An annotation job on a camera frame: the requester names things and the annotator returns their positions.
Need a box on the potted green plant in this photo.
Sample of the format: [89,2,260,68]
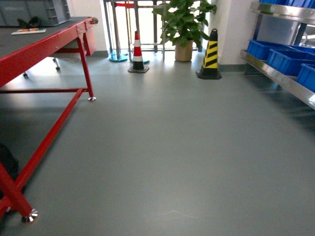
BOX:
[152,0,217,62]

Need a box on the red white traffic cone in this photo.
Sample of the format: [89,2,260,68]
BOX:
[127,31,149,73]

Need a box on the metal barrier gate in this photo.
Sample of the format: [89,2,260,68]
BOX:
[102,0,173,63]

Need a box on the blue bin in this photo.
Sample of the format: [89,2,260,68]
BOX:
[247,39,292,61]
[267,49,315,77]
[296,63,315,92]

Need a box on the red metal table frame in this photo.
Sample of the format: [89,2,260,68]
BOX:
[0,17,96,224]

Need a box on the blue bin centre front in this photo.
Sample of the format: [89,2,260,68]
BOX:
[296,63,315,92]

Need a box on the blue bin right back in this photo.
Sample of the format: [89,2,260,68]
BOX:
[247,39,292,61]

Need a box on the grey plastic crate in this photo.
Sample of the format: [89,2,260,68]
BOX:
[0,0,71,27]

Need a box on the blue bin right front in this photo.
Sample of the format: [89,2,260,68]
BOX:
[267,49,315,77]

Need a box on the steel flow rack shelf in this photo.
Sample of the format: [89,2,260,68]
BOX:
[240,2,315,108]

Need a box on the yellow black traffic cone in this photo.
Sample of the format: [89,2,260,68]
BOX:
[196,29,221,80]

